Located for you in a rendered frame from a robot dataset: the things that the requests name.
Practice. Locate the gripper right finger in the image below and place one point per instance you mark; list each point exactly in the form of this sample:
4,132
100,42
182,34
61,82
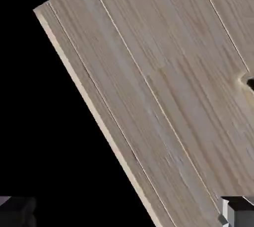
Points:
240,215

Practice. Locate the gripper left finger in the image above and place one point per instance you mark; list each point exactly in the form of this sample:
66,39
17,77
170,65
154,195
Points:
17,213

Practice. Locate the wide light wood drawer front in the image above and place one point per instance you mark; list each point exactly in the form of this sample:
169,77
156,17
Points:
188,76

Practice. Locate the narrow light wood drawer front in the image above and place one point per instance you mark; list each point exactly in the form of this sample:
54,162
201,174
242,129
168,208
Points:
119,84

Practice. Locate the light wood cabinet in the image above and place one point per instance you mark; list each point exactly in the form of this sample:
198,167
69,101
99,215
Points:
65,38

